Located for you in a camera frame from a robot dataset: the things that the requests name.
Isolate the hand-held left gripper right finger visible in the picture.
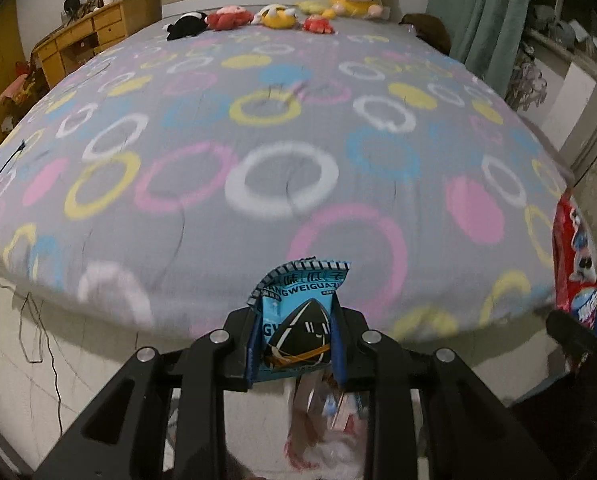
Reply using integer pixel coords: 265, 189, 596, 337
331, 304, 559, 480

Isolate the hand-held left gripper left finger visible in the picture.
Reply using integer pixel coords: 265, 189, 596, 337
33, 306, 260, 480

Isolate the blue snack packet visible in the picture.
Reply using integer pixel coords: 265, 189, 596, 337
246, 258, 353, 383

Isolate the red snack packet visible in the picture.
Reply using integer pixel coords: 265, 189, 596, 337
552, 192, 597, 318

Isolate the bed with circle-patterned sheet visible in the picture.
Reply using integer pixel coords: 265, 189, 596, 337
0, 20, 574, 346

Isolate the pale purple bundle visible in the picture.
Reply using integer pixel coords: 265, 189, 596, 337
505, 52, 549, 111

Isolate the grey cloth pile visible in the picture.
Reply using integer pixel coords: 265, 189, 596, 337
531, 2, 597, 53

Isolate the teal curtain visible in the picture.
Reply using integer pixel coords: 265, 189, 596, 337
425, 0, 534, 96

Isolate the small red plush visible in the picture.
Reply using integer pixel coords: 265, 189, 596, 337
302, 16, 338, 36

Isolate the brown cloth bundle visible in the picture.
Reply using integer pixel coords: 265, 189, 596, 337
398, 11, 453, 56

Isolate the black and white plush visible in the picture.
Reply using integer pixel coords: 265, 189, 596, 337
162, 11, 209, 42

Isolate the red round plush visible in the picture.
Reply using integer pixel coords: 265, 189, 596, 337
206, 5, 254, 32

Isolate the yellow winged plush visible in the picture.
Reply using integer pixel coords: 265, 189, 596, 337
254, 4, 298, 30

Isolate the small yellow-green plush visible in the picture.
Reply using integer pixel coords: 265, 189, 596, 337
296, 0, 336, 18

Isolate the pile of clothes and toys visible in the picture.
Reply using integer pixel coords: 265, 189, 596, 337
0, 62, 46, 106

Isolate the wooden desk with drawers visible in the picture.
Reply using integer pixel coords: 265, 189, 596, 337
31, 0, 163, 88

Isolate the thin black cable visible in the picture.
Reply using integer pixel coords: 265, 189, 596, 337
0, 141, 65, 433

